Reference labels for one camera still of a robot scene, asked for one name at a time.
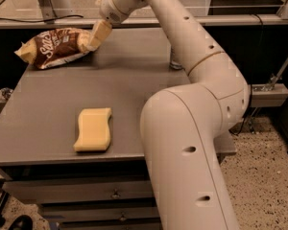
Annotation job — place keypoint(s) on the brown chip bag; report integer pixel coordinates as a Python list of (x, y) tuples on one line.
[(56, 47)]

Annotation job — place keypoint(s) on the yellow sponge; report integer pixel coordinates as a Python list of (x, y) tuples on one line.
[(94, 132)]

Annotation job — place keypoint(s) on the grey drawer cabinet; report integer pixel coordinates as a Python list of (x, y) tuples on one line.
[(39, 124)]

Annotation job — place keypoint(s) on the bottom grey drawer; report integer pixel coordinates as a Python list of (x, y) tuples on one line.
[(129, 224)]

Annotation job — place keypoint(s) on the metal bracket post left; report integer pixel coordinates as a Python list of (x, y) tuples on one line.
[(46, 9)]

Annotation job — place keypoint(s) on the grey metal rail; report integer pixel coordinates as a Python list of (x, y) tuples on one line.
[(210, 20)]

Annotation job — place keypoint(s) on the grey drawer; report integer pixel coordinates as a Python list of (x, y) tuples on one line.
[(135, 209), (129, 224), (79, 189)]

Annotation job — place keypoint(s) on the middle grey drawer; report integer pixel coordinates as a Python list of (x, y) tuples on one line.
[(135, 209)]

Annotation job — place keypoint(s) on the blue silver drink can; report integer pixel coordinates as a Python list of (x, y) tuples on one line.
[(174, 64)]

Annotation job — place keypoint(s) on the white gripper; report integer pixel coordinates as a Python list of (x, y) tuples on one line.
[(111, 8)]

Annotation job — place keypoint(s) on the grey side shelf beam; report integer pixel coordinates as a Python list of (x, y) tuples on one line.
[(262, 96)]

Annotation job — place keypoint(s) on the top grey drawer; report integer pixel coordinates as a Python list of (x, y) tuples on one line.
[(79, 189)]

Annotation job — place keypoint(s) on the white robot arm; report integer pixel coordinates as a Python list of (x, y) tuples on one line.
[(179, 125)]

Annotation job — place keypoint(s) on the black shoe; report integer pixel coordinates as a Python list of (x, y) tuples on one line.
[(23, 222)]

